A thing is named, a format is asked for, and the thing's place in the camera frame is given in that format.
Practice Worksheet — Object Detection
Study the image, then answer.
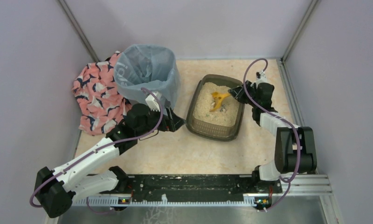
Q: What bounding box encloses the yellow plastic litter scoop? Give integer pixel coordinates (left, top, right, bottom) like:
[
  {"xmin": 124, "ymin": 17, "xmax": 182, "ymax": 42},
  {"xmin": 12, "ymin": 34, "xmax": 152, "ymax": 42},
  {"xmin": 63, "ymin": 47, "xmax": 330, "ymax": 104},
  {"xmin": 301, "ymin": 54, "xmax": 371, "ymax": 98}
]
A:
[{"xmin": 210, "ymin": 92, "xmax": 231, "ymax": 112}]

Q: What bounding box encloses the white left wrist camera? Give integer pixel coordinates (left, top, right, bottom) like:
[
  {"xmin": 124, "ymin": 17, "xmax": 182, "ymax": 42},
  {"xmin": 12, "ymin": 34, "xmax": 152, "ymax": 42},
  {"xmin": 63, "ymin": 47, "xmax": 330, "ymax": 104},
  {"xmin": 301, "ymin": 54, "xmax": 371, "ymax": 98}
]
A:
[{"xmin": 145, "ymin": 91, "xmax": 162, "ymax": 112}]

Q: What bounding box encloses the blue plastic trash bag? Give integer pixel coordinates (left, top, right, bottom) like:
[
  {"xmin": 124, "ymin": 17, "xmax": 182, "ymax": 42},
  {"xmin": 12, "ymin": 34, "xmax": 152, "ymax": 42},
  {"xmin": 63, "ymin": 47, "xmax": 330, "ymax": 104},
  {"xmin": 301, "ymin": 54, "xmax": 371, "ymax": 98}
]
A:
[{"xmin": 113, "ymin": 44, "xmax": 180, "ymax": 108}]

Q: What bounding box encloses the grey plastic litter box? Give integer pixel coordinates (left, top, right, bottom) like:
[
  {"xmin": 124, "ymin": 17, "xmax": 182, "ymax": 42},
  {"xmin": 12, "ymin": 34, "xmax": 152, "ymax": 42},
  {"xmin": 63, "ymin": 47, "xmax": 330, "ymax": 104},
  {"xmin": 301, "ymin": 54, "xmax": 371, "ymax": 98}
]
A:
[{"xmin": 186, "ymin": 74, "xmax": 245, "ymax": 141}]

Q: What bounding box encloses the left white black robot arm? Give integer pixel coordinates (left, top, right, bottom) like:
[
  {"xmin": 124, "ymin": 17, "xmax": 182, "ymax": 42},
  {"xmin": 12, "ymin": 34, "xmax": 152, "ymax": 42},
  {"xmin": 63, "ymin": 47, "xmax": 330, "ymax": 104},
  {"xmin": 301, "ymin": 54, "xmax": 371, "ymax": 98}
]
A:
[{"xmin": 30, "ymin": 104, "xmax": 186, "ymax": 218}]

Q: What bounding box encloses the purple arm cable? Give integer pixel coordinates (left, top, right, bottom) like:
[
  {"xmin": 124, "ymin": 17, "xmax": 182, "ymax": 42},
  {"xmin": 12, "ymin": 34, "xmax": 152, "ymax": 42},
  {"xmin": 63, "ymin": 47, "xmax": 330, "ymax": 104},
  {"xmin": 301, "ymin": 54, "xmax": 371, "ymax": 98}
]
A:
[
  {"xmin": 29, "ymin": 87, "xmax": 164, "ymax": 208},
  {"xmin": 242, "ymin": 58, "xmax": 302, "ymax": 183}
]

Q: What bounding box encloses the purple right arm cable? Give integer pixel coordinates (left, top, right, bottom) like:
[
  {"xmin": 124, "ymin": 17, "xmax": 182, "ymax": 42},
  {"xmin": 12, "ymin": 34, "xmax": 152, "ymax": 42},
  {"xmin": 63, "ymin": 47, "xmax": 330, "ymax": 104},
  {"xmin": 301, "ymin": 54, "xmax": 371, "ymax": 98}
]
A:
[{"xmin": 242, "ymin": 58, "xmax": 302, "ymax": 183}]

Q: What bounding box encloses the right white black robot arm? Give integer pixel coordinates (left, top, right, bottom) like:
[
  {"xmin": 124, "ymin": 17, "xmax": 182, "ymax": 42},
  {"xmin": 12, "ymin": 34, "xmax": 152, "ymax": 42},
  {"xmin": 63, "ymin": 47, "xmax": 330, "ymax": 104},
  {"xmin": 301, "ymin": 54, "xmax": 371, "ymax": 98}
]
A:
[{"xmin": 228, "ymin": 80, "xmax": 317, "ymax": 182}]

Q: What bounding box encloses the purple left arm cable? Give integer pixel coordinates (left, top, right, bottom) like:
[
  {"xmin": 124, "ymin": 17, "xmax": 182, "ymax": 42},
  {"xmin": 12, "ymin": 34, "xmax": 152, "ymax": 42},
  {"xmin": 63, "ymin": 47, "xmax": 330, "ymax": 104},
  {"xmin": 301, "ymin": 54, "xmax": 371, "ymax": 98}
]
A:
[{"xmin": 29, "ymin": 87, "xmax": 164, "ymax": 208}]

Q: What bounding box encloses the pink patterned cloth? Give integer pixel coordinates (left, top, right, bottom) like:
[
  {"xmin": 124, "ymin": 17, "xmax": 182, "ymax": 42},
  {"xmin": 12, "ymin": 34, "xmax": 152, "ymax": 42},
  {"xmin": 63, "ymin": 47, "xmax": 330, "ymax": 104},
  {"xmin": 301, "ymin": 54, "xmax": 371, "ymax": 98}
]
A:
[{"xmin": 72, "ymin": 51, "xmax": 131, "ymax": 136}]

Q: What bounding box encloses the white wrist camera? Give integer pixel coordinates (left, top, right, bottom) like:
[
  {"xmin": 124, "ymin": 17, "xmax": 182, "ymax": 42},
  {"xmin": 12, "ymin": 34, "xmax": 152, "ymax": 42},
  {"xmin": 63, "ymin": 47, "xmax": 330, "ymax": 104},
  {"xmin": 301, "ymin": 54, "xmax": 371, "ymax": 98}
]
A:
[
  {"xmin": 255, "ymin": 70, "xmax": 269, "ymax": 86},
  {"xmin": 145, "ymin": 91, "xmax": 162, "ymax": 112}
]

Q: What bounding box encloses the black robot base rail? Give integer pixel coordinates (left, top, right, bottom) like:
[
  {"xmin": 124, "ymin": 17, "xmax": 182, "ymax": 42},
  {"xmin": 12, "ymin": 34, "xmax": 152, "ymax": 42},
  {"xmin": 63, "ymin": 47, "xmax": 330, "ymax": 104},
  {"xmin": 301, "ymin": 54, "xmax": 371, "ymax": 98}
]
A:
[{"xmin": 94, "ymin": 174, "xmax": 283, "ymax": 208}]

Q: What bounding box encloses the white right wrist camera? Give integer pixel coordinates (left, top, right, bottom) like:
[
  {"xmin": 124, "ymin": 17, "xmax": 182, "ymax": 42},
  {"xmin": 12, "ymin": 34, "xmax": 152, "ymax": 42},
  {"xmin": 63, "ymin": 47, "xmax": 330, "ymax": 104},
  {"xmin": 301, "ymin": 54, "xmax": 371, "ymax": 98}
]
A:
[{"xmin": 255, "ymin": 70, "xmax": 269, "ymax": 86}]

